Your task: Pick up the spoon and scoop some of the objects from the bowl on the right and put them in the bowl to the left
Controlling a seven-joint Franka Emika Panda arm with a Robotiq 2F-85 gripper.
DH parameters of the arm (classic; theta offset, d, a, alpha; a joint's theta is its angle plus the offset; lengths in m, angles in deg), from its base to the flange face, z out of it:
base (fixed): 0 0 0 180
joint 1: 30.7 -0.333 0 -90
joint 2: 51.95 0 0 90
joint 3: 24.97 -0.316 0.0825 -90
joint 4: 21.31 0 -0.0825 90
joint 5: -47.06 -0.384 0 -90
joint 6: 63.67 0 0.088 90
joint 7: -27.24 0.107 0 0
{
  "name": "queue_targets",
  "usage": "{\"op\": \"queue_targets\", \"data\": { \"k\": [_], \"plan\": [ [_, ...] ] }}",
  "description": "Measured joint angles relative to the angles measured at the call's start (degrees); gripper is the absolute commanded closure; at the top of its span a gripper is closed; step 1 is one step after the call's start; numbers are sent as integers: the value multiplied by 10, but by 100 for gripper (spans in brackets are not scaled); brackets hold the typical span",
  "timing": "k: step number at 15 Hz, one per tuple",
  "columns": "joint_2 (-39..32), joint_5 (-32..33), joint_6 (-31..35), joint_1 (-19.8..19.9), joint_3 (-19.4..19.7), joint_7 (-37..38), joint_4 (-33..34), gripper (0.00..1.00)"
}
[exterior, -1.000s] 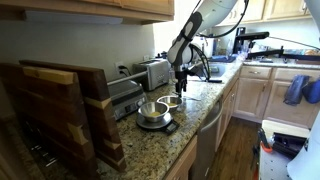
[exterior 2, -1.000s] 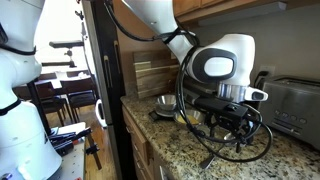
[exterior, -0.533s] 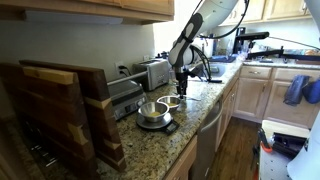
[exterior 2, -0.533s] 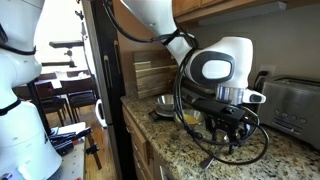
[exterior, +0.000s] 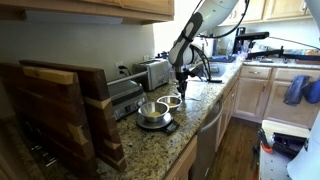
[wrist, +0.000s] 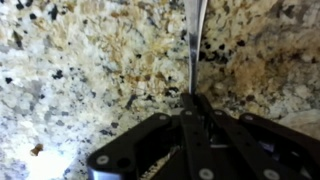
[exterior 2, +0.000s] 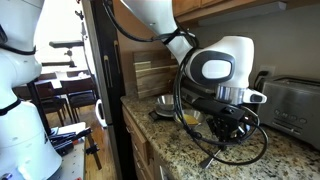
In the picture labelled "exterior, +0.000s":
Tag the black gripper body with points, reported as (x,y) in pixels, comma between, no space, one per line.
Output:
(182,79)

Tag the metal spoon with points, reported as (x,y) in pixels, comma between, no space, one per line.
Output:
(193,98)

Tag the shallow steel bowl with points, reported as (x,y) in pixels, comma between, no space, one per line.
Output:
(171,100)

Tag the deep steel mixing bowl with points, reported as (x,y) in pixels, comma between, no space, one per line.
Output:
(148,108)

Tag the clear glass cup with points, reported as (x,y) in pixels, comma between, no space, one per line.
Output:
(172,78)

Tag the stainless steel toaster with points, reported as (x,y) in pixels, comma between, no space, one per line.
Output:
(155,76)

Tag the dark countertop appliance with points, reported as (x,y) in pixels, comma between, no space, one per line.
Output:
(162,56)

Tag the green dish sponge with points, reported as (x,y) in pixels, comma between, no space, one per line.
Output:
(215,69)

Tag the black kitchen scale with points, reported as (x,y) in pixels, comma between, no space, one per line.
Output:
(171,126)

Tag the steel kitchen sink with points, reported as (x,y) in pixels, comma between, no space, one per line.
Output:
(221,68)

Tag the narrow light wood cabinet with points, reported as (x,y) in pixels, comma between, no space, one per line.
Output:
(228,106)

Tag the blue dish cloth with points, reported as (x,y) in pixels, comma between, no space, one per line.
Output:
(226,59)

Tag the stainless steel dishwasher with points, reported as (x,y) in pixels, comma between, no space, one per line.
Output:
(206,140)

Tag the stainless steel panini grill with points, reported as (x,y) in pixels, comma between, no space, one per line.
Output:
(128,100)

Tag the light wood base cabinets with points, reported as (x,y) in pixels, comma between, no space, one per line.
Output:
(253,96)

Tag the wooden drawer cabinet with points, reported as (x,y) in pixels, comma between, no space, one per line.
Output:
(183,163)

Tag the wooden upper cabinet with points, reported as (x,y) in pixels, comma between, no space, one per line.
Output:
(146,6)

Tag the dark wooden cutting board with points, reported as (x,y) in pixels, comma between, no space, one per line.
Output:
(103,130)

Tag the black tool case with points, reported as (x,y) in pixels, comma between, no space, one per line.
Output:
(286,143)

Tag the white perforated robot table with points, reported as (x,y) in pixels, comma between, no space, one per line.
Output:
(273,166)

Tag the dark blue hanging towel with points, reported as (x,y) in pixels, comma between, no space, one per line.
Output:
(313,91)

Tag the white wall outlet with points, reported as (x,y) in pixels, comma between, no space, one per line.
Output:
(117,65)

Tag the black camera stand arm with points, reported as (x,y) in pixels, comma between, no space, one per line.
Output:
(239,41)

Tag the light wood wall cabinets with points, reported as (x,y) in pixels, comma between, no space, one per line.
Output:
(273,10)

